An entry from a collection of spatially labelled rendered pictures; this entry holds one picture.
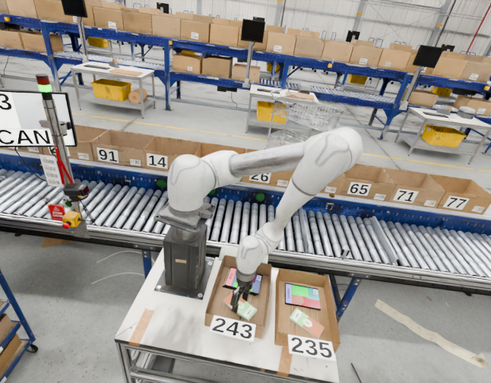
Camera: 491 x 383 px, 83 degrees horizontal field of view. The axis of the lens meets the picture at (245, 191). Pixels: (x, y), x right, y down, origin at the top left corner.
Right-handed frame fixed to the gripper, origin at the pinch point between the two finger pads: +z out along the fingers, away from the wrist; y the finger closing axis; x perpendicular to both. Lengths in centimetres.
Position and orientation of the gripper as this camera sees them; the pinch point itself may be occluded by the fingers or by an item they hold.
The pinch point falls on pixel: (240, 302)
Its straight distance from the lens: 148.8
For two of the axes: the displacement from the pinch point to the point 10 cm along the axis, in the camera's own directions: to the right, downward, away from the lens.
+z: -1.2, 8.3, 5.4
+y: 6.0, -3.7, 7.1
